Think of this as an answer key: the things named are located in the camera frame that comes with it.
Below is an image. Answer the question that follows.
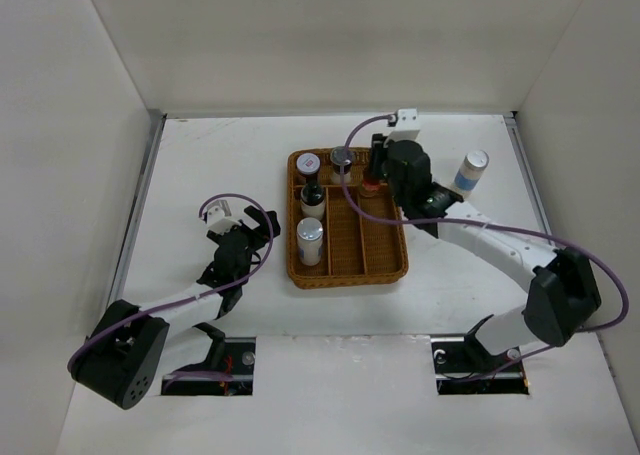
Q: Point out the clear top salt grinder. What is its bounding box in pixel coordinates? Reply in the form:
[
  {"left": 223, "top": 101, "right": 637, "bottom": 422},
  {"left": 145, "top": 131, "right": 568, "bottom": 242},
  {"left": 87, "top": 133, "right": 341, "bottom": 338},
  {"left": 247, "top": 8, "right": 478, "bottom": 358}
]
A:
[{"left": 330, "top": 146, "right": 354, "bottom": 185}]

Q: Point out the white jar silver lid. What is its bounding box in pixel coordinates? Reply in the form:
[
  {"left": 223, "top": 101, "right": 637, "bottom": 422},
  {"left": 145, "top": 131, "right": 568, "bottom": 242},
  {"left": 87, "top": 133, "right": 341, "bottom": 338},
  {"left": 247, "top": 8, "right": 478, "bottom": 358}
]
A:
[{"left": 296, "top": 217, "right": 324, "bottom": 266}]

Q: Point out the dark sauce bottle black cap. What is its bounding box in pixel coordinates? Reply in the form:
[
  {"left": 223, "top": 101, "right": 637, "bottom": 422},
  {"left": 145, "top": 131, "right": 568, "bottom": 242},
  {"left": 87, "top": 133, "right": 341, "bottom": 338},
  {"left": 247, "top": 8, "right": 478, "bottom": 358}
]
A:
[{"left": 300, "top": 179, "right": 326, "bottom": 221}]

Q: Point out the spice jar white red lid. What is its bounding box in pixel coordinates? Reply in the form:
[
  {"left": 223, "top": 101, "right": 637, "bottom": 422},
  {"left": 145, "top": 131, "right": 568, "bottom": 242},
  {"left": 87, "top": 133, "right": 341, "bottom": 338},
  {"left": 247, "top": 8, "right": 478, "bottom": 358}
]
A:
[{"left": 295, "top": 152, "right": 321, "bottom": 180}]

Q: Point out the red chili sauce bottle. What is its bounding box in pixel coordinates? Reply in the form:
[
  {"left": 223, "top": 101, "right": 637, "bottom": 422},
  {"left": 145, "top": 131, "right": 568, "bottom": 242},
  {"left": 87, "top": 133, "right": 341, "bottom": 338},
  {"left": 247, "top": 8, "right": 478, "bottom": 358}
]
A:
[{"left": 359, "top": 171, "right": 381, "bottom": 198}]

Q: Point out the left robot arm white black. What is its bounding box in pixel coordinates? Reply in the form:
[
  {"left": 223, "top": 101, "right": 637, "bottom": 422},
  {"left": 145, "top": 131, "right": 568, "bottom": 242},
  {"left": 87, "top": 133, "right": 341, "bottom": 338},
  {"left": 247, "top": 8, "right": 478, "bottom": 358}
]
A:
[{"left": 67, "top": 205, "right": 281, "bottom": 410}]

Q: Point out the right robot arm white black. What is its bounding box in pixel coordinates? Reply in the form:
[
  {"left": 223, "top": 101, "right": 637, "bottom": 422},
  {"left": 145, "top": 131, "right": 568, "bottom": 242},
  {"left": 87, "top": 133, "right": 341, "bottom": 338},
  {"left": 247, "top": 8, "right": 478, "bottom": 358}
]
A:
[{"left": 369, "top": 134, "right": 601, "bottom": 371}]

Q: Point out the brown wicker basket tray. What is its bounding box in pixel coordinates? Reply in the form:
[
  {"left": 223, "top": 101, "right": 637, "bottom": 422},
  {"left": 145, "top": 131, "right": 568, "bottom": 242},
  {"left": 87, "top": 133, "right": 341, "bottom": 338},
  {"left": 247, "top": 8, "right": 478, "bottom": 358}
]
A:
[{"left": 286, "top": 148, "right": 409, "bottom": 289}]

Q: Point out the tall jar silver lid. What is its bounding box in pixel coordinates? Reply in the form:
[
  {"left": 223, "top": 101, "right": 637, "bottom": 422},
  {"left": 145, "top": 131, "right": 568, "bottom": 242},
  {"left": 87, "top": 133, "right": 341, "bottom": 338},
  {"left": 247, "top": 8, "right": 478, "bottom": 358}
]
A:
[{"left": 451, "top": 150, "right": 489, "bottom": 198}]

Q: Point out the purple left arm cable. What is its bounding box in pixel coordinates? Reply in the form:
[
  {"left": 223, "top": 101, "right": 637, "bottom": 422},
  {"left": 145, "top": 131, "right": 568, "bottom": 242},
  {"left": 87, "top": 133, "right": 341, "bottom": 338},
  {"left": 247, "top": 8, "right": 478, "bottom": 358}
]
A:
[{"left": 67, "top": 194, "right": 274, "bottom": 381}]

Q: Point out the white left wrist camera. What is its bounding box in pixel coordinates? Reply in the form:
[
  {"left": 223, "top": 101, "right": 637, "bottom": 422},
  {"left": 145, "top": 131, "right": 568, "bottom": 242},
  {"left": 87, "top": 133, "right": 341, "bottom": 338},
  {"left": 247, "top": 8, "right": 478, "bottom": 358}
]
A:
[{"left": 201, "top": 199, "right": 241, "bottom": 235}]

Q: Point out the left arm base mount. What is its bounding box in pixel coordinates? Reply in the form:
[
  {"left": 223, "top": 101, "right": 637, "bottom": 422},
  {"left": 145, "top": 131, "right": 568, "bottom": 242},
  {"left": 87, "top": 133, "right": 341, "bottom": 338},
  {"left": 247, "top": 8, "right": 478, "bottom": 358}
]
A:
[{"left": 160, "top": 323, "right": 257, "bottom": 397}]

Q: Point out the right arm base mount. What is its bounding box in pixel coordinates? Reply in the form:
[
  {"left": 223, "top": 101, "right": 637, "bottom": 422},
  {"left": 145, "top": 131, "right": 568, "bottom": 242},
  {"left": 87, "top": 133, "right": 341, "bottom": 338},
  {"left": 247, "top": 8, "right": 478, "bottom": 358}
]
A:
[{"left": 431, "top": 316, "right": 529, "bottom": 396}]

